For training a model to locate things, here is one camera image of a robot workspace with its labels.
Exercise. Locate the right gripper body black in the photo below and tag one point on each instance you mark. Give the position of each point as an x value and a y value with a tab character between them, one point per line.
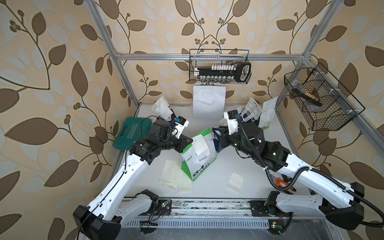
234	140

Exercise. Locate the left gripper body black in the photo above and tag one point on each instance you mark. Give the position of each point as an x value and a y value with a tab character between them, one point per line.
177	144

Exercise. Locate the green white cool tea bag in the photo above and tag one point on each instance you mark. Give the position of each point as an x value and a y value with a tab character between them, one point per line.
193	165

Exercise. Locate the blue takeaway bag white handles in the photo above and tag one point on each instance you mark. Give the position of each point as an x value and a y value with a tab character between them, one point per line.
216	135

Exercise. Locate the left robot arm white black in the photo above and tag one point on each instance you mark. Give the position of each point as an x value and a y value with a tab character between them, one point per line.
103	217

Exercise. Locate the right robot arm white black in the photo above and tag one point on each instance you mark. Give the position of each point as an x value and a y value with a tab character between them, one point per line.
298	187

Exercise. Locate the white flat bag back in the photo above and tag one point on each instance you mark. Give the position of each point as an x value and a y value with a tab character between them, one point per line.
209	102

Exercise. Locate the dark navy bag right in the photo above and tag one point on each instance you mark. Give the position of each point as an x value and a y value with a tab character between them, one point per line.
251	112

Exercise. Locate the green plastic tool case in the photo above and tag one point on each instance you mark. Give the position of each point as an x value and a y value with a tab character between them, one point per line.
133	130

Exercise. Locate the white green bag right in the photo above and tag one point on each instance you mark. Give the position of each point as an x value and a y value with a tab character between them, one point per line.
268	113

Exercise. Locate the black socket set holder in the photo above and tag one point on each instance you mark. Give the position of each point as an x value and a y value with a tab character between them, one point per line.
237	73

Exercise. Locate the object in right basket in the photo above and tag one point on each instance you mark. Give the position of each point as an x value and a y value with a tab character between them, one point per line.
306	97

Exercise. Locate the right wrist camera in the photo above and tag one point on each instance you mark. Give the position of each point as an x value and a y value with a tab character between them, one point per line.
232	122

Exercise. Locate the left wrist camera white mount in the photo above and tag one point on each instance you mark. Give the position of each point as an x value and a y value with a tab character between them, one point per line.
180	124

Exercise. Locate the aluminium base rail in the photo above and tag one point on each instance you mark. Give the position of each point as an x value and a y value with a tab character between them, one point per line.
210	208

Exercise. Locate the back wire basket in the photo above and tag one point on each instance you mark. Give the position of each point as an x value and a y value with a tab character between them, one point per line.
207	57

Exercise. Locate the wire basket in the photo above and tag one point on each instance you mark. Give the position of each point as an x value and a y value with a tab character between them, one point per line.
339	107
207	57

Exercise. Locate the orange handled pliers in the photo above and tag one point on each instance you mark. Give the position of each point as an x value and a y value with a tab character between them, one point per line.
281	183

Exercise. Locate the right wire basket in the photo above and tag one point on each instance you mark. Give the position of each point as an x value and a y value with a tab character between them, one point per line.
339	107

